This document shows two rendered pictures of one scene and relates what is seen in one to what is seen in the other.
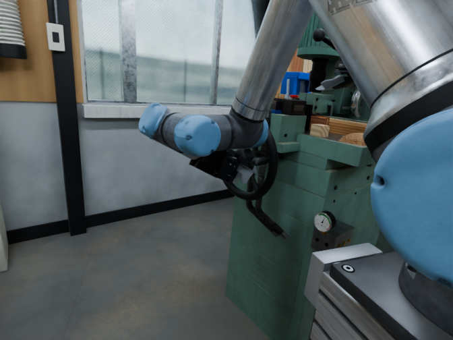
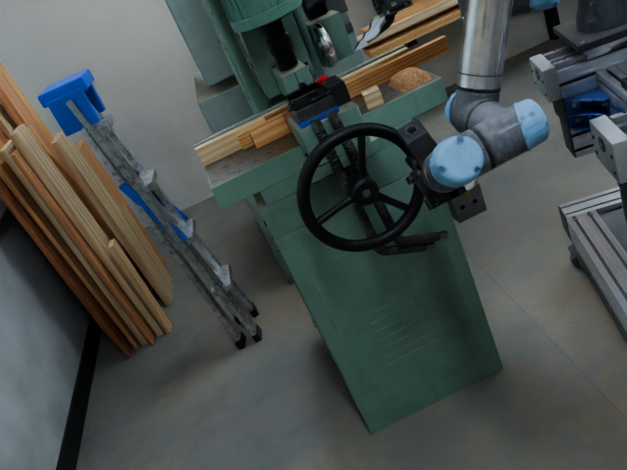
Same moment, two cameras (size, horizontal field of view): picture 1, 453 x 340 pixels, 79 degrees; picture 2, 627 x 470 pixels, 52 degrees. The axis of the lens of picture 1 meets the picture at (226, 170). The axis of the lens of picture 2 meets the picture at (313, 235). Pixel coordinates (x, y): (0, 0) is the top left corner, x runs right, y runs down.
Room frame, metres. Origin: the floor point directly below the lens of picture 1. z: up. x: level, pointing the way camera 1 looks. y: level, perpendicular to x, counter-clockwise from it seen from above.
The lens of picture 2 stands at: (0.26, 1.01, 1.38)
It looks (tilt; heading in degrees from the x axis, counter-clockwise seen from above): 27 degrees down; 307
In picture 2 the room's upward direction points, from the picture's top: 25 degrees counter-clockwise
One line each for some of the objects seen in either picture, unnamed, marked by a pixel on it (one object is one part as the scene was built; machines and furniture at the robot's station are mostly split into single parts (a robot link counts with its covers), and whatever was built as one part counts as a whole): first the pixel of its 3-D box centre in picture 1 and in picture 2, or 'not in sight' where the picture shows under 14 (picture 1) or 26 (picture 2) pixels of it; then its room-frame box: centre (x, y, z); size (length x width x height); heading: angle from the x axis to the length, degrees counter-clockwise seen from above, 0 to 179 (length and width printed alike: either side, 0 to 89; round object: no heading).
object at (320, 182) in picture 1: (319, 159); (319, 153); (1.19, -0.41, 0.76); 0.57 x 0.45 x 0.09; 130
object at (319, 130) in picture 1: (319, 130); (372, 97); (0.92, -0.30, 0.92); 0.04 x 0.04 x 0.04; 31
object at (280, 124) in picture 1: (277, 125); (327, 129); (0.99, -0.17, 0.91); 0.15 x 0.14 x 0.09; 40
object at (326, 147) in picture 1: (290, 136); (326, 137); (1.04, -0.23, 0.87); 0.61 x 0.30 x 0.06; 40
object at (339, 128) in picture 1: (332, 127); (343, 92); (1.03, -0.38, 0.92); 0.59 x 0.02 x 0.04; 40
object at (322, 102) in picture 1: (315, 104); (295, 82); (1.13, -0.33, 0.99); 0.14 x 0.07 x 0.09; 130
